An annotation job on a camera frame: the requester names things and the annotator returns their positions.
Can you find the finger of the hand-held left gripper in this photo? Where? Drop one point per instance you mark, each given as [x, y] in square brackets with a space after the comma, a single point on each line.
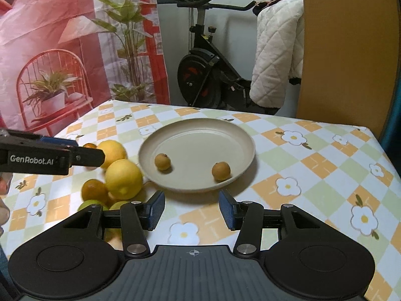
[58, 141]
[89, 157]

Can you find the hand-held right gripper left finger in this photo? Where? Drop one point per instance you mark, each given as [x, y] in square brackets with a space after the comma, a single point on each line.
[157, 208]

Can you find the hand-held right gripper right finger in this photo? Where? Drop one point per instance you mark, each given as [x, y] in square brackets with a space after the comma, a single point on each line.
[226, 210]

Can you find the small bright tangerine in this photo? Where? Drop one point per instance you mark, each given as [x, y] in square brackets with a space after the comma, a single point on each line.
[90, 146]

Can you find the yellow lemon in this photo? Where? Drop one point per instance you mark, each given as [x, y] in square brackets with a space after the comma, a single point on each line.
[123, 178]
[114, 153]

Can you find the dark orange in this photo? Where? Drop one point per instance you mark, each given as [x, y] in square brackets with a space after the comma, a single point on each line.
[94, 190]

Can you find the green round fruit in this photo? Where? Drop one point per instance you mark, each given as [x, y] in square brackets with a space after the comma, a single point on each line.
[87, 206]
[118, 205]

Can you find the beige round plate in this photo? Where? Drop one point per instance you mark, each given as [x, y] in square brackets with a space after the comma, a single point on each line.
[200, 144]

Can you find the person's left hand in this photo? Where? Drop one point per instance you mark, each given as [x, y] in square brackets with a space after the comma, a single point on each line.
[3, 216]

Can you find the brown longan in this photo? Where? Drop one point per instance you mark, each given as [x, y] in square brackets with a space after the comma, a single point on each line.
[163, 162]
[221, 171]

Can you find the checkered floral tablecloth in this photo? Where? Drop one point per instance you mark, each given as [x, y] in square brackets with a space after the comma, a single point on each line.
[313, 169]

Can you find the printed backdrop cloth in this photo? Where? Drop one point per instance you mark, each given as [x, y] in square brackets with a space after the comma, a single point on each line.
[47, 37]

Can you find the black exercise bike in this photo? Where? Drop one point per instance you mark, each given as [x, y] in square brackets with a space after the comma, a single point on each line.
[203, 72]

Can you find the white quilted blanket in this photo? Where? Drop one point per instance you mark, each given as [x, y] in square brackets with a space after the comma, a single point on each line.
[272, 56]

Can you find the wooden board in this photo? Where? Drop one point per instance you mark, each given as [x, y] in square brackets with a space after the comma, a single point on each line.
[341, 53]

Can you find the black garment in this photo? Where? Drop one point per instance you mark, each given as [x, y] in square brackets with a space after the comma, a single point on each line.
[266, 4]

